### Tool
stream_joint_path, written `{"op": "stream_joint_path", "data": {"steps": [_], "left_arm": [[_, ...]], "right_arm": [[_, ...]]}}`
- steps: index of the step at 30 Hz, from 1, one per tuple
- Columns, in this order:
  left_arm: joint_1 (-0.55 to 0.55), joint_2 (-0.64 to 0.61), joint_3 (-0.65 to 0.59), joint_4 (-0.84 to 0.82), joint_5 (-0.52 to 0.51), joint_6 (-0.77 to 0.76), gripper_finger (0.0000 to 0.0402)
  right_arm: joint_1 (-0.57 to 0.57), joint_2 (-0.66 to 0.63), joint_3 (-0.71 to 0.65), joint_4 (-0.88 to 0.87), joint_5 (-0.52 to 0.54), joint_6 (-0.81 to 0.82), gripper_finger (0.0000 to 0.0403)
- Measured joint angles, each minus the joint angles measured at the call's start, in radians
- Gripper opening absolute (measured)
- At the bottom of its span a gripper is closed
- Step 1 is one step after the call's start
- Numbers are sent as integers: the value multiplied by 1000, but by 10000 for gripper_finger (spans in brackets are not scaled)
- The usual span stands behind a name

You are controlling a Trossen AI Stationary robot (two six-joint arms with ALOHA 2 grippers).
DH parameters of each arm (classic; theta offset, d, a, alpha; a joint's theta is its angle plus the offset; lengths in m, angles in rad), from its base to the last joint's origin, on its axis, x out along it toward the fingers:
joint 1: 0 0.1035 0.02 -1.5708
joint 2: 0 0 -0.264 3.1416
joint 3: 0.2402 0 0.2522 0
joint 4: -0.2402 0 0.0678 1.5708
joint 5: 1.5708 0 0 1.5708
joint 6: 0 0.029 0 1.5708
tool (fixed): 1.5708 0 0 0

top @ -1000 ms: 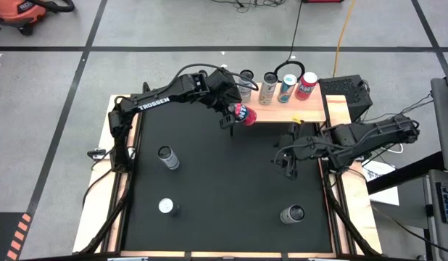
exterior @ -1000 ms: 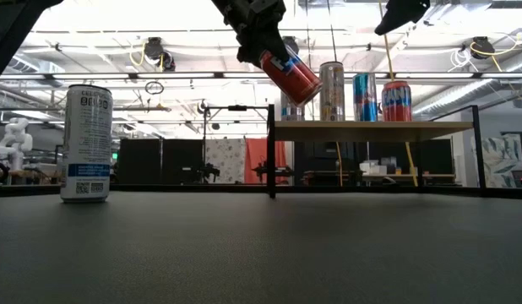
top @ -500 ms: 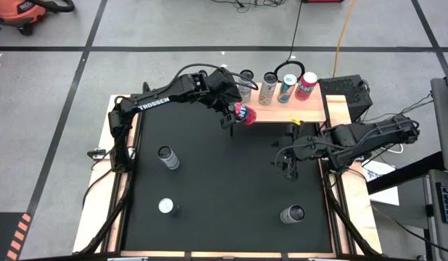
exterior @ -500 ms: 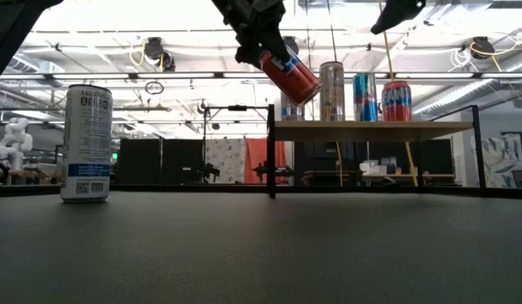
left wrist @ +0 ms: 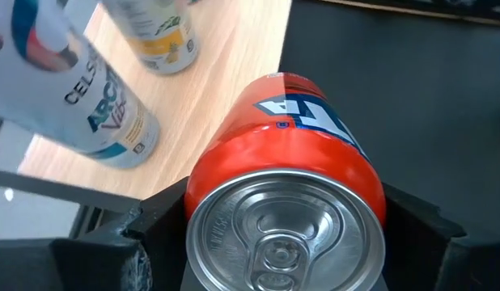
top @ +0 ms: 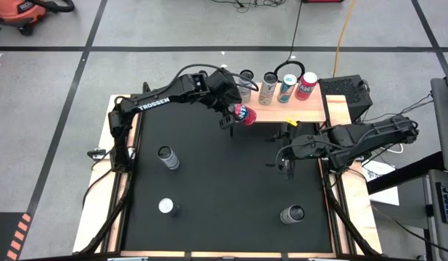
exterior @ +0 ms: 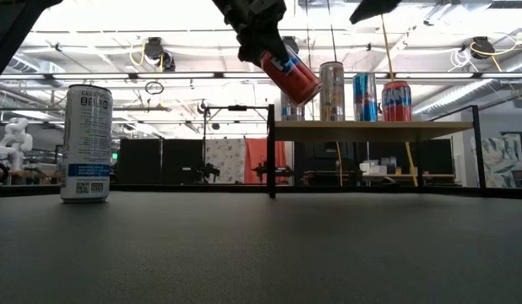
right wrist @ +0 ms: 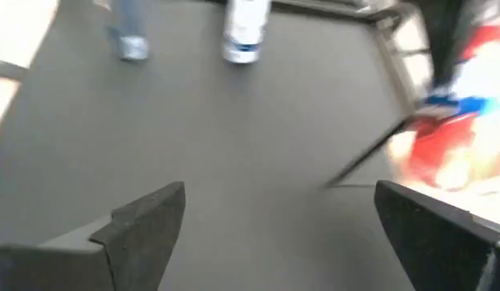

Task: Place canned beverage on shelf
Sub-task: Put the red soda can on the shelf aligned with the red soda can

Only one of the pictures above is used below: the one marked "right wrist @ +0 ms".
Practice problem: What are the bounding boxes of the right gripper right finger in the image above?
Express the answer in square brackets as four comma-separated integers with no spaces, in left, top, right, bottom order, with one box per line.
[374,179,500,291]

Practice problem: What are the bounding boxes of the black table mat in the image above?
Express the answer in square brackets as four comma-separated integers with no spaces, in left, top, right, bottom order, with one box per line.
[0,0,417,291]

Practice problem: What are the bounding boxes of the white Celsius can blue band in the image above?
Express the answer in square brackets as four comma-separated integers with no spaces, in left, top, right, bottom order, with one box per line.
[222,0,273,65]

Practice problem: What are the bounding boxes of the white-lidded slim can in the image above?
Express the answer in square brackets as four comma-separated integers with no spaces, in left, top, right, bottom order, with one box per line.
[105,0,150,61]

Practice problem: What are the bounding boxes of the wooden shelf black frame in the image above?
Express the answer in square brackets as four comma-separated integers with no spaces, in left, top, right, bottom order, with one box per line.
[323,0,500,228]

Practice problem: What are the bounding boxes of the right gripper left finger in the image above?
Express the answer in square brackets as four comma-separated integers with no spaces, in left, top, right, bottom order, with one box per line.
[0,180,187,291]

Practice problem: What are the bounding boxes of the red Fanta can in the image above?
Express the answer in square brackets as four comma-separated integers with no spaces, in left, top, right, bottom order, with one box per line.
[385,15,500,193]

